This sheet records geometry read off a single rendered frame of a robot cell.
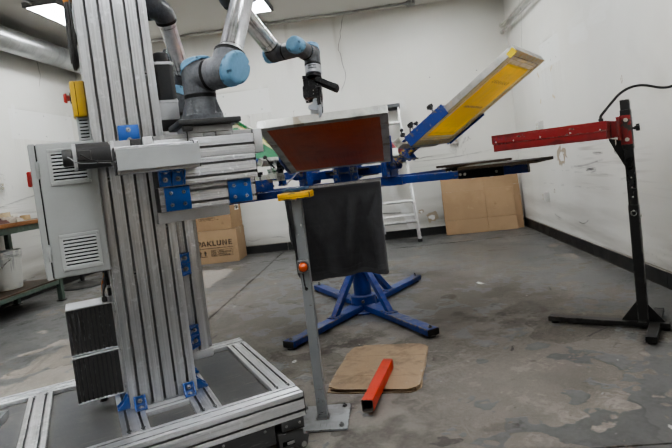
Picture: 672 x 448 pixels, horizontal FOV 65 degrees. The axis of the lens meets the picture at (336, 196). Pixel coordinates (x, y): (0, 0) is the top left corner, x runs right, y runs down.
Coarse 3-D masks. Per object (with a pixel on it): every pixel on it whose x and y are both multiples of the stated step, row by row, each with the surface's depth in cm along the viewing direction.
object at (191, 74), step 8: (192, 56) 190; (200, 56) 190; (208, 56) 193; (184, 64) 191; (192, 64) 190; (200, 64) 188; (184, 72) 191; (192, 72) 189; (200, 72) 187; (184, 80) 192; (192, 80) 190; (200, 80) 188; (184, 88) 192; (192, 88) 190; (200, 88) 190; (208, 88) 190
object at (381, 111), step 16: (336, 112) 232; (352, 112) 231; (368, 112) 230; (384, 112) 230; (272, 128) 236; (384, 128) 249; (272, 144) 257; (384, 144) 273; (288, 160) 285; (384, 160) 302
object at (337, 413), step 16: (288, 192) 218; (304, 192) 208; (304, 224) 216; (304, 240) 214; (304, 256) 215; (304, 272) 214; (304, 288) 215; (304, 304) 216; (320, 352) 220; (320, 368) 217; (320, 384) 217; (320, 400) 218; (304, 416) 223; (320, 416) 218; (336, 416) 219
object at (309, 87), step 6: (312, 72) 236; (306, 78) 237; (312, 78) 238; (306, 84) 237; (312, 84) 237; (318, 84) 236; (306, 90) 235; (312, 90) 234; (306, 96) 234; (312, 96) 234; (306, 102) 240
